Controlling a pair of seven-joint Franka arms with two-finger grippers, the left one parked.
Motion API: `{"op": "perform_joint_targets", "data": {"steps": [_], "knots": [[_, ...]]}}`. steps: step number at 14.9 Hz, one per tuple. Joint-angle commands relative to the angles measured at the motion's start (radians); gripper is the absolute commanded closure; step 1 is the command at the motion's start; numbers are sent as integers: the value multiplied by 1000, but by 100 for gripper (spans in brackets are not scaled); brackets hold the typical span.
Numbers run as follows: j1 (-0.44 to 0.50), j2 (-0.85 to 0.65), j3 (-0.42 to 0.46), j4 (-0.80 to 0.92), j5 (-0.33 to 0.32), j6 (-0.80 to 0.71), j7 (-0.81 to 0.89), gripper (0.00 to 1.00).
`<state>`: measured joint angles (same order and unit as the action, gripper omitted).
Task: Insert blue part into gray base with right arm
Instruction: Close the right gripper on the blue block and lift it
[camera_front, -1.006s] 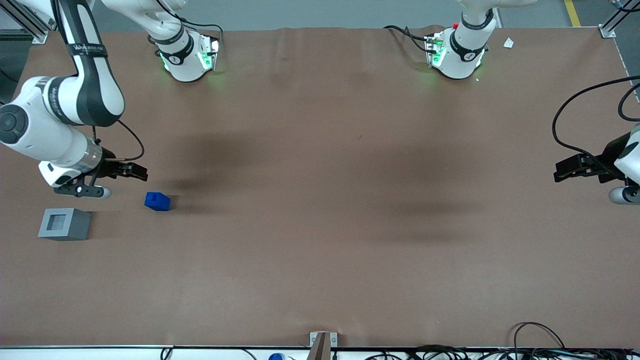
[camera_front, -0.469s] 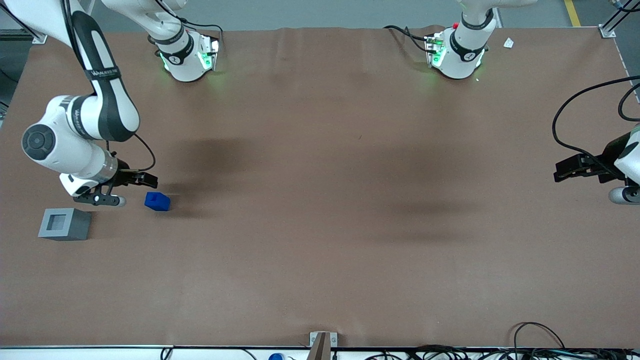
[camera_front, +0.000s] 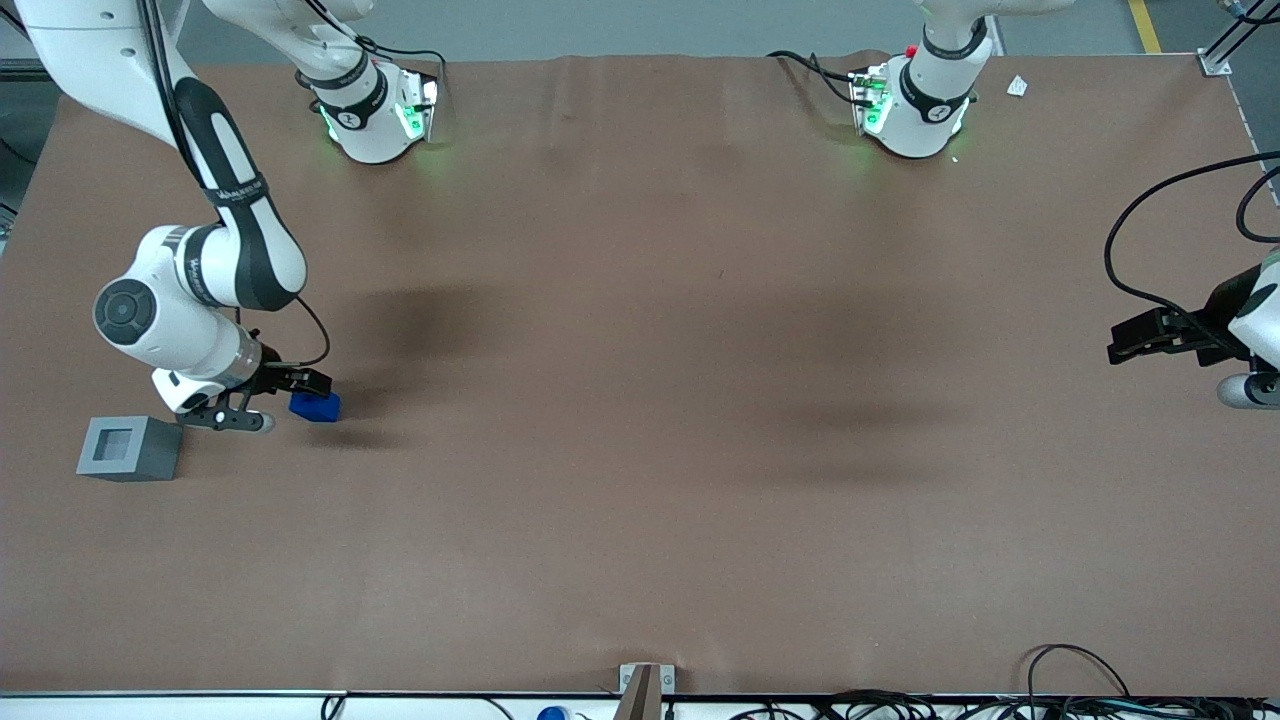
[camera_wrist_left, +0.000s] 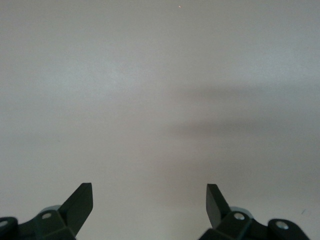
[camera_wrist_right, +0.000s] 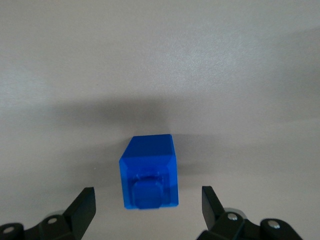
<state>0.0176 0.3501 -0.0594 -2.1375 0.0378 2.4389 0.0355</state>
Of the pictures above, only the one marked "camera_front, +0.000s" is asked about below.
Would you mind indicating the white paper scrap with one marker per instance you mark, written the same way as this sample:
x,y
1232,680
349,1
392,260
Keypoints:
x,y
1017,86

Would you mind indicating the gray square base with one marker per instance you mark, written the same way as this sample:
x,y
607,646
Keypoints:
x,y
150,450

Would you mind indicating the aluminium frame post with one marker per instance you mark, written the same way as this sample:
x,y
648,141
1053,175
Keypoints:
x,y
1230,45

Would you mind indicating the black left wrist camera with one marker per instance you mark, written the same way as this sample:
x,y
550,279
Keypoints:
x,y
1150,335

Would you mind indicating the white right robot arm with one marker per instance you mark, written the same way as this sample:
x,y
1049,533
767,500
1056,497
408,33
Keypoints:
x,y
245,250

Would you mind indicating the metal table edge bracket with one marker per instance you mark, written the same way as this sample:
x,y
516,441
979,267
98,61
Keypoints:
x,y
645,690

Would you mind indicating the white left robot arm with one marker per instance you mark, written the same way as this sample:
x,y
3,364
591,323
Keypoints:
x,y
915,120

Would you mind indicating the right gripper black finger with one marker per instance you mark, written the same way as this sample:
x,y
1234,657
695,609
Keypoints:
x,y
235,420
250,392

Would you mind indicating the blue plastic part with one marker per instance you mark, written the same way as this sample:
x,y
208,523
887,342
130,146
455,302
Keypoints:
x,y
318,407

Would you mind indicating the blue round cap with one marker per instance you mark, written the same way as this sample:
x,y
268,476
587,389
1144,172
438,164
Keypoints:
x,y
551,714

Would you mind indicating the brown table cover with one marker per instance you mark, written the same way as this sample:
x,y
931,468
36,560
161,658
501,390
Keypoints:
x,y
640,500

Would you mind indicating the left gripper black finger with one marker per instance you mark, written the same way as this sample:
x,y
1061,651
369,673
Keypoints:
x,y
1245,392

